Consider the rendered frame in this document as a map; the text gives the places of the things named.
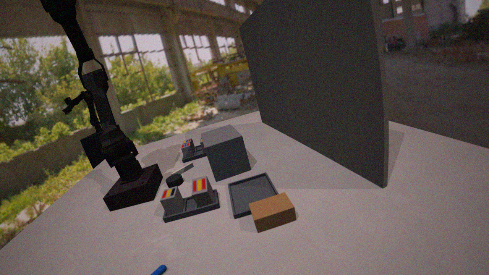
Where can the brown rectangular box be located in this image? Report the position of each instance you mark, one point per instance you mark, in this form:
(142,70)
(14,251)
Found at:
(272,212)

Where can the blue thin bar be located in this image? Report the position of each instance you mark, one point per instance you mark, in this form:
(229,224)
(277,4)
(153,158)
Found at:
(160,270)

